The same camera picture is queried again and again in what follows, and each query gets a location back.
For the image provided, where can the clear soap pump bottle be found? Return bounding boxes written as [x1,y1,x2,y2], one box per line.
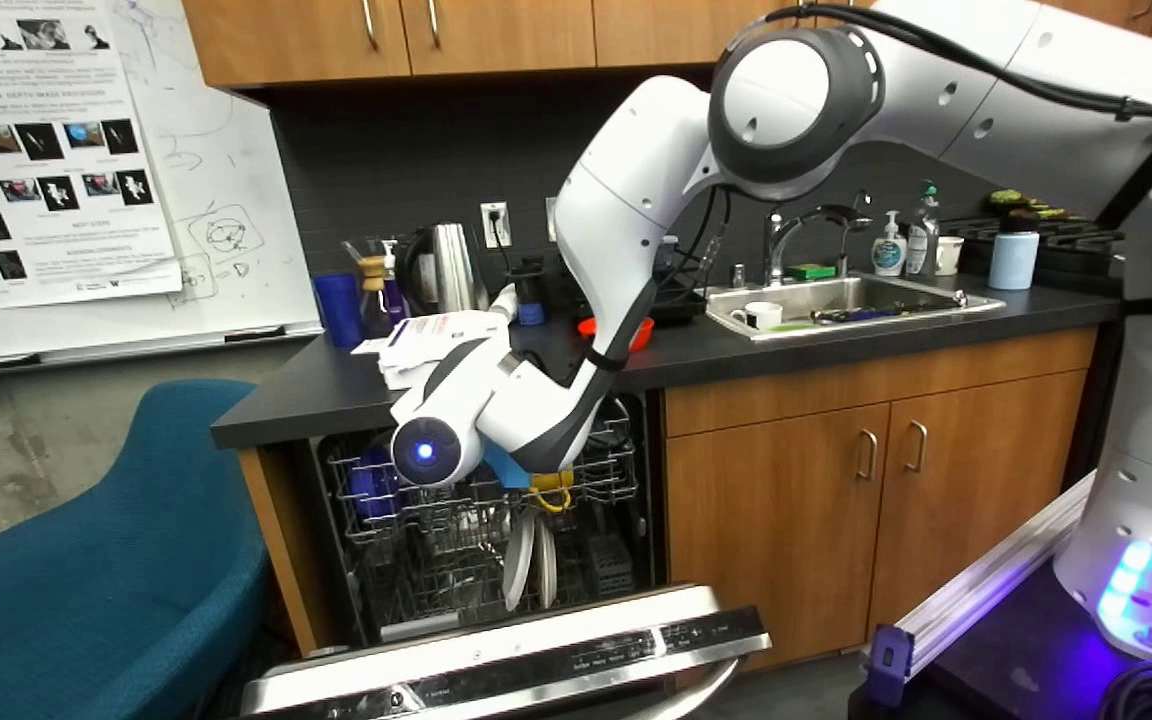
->
[863,202,913,280]

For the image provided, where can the teal chair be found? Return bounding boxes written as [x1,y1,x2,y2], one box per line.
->
[0,376,273,720]

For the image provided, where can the wooden base cabinets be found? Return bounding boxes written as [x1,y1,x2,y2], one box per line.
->
[234,319,1105,669]

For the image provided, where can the yellow green bag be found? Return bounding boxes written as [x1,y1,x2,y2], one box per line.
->
[988,187,1114,231]

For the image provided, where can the white mug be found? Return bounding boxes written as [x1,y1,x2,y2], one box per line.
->
[934,229,970,280]

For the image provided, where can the white poster with photos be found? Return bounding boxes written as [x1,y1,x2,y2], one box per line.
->
[0,0,189,317]

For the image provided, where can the white plate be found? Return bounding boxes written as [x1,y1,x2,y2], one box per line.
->
[531,514,566,613]
[498,511,541,615]

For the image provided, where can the grey wire dishrack with cups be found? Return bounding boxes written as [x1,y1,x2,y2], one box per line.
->
[314,407,646,539]

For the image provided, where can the glass pour-over coffee maker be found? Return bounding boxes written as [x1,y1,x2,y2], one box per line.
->
[335,237,407,337]

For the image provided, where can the green sponge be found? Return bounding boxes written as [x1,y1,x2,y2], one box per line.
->
[785,254,848,282]

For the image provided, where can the chrome kitchen faucet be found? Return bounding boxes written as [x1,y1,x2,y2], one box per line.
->
[765,196,863,289]

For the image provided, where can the aluminium rail with purple light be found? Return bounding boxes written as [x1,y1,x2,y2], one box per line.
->
[863,465,1102,702]

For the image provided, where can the white cup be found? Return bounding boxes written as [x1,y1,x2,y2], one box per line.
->
[741,296,790,330]

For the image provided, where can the grey wire dishrack with plates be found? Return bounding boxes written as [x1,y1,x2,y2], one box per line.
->
[339,511,647,634]

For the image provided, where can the blue plastic cup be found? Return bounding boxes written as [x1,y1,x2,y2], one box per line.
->
[339,451,400,528]

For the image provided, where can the black dish drying rack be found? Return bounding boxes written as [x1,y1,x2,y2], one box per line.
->
[510,252,717,337]

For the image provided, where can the green cap dish soap bottle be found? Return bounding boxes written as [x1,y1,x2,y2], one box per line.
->
[905,174,946,280]

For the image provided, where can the light blue pitcher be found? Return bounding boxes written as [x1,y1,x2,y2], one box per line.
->
[986,224,1049,290]

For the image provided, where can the white wall outlet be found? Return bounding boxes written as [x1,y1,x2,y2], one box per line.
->
[476,196,514,252]

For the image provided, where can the whiteboard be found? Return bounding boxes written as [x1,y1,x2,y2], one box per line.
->
[0,0,330,385]

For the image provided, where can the wooden wall cabinets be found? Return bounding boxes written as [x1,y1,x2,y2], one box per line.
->
[176,0,1152,92]

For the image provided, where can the black box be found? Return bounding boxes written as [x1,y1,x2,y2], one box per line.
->
[1040,220,1129,290]

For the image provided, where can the stainless dishwasher door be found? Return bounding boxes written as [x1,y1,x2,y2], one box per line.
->
[235,581,773,720]

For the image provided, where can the stainless electric kettle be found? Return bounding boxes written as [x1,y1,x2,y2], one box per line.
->
[407,214,480,317]

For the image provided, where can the stainless steel sink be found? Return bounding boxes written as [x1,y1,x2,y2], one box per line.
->
[706,270,1007,348]

